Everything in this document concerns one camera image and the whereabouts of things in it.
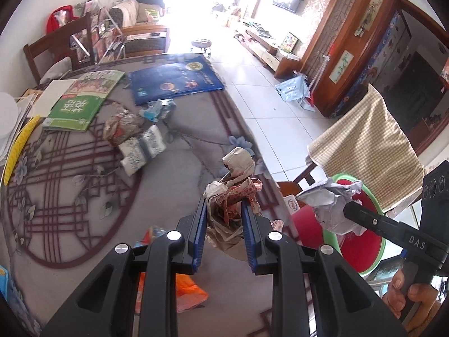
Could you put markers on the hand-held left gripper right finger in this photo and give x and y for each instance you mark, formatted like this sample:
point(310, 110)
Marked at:
point(249, 237)

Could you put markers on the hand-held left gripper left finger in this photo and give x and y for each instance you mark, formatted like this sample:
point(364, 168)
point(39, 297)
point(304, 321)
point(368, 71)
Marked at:
point(200, 233)

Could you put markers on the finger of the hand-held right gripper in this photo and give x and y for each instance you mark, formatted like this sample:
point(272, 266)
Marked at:
point(371, 221)

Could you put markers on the red basin with green rim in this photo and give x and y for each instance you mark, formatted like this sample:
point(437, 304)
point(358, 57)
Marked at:
point(361, 252)

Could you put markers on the red patterned paper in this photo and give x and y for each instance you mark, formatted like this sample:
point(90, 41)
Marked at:
point(226, 210)

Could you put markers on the person's right hand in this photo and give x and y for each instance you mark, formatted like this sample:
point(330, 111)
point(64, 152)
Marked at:
point(422, 296)

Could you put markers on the orange plastic bag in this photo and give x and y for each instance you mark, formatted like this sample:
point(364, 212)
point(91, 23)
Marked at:
point(186, 291)

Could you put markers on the chair with checked cloth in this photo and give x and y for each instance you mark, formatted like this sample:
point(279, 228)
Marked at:
point(368, 147)

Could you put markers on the white crumpled tissue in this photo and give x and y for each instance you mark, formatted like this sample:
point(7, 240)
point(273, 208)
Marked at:
point(240, 161)

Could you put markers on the blue crumpled wrapper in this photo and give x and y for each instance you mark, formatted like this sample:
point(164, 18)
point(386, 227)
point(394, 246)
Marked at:
point(158, 109)

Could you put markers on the red and silver crumpled wrapper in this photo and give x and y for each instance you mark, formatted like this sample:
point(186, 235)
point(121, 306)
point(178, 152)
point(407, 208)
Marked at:
point(122, 126)

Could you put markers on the light blue plastic bag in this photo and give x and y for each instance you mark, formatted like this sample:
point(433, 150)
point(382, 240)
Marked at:
point(293, 89)

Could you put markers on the blue book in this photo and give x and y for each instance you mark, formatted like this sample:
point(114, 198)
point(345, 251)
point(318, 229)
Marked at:
point(175, 77)

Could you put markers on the green textbook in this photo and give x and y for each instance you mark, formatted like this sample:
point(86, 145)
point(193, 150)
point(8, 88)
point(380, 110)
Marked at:
point(80, 101)

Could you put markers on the wooden partition cabinet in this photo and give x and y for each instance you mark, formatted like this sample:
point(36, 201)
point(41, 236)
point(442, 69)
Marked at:
point(343, 42)

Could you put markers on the low television stand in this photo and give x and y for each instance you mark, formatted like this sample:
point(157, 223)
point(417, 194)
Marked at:
point(266, 49)

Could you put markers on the round rolling stool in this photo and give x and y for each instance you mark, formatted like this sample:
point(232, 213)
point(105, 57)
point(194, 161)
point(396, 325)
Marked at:
point(201, 44)

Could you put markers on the blue printed packet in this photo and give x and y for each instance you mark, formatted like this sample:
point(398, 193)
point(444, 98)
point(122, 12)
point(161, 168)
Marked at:
point(8, 288)

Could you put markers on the yellow curved plastic strip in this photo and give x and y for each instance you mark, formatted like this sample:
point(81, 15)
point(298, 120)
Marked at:
point(19, 147)

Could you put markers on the white paper sheet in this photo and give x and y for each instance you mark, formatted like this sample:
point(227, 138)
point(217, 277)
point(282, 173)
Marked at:
point(49, 98)

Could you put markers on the wooden sofa with cushions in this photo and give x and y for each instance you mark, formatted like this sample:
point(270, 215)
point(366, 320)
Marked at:
point(143, 31)

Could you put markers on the metal folding rack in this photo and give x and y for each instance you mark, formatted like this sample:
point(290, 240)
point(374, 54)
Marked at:
point(105, 35)

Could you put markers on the dark wooden chair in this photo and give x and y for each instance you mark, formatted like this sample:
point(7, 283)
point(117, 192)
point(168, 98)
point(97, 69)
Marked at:
point(56, 45)

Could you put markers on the red bag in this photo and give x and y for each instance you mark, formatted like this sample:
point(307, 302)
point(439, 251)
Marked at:
point(58, 17)

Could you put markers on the wall television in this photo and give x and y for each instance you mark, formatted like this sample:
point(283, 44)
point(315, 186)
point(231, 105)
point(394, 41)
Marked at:
point(287, 0)

